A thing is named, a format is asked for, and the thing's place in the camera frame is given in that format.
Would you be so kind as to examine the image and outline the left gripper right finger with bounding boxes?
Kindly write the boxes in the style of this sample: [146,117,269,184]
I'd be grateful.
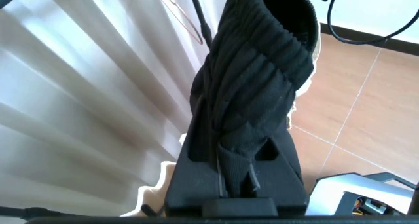
[250,121,310,217]

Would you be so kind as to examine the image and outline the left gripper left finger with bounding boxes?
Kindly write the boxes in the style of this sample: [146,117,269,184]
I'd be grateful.
[164,124,227,217]

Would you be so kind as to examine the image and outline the black shorts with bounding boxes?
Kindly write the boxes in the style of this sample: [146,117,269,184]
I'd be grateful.
[189,0,321,199]

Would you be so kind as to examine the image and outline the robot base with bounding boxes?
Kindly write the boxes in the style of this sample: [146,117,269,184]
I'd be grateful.
[306,171,419,217]

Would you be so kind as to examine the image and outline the white curtain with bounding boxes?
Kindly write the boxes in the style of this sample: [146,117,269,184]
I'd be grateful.
[0,0,236,218]

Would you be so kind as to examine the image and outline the black cable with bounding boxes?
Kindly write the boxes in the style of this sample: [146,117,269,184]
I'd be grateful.
[326,0,419,45]

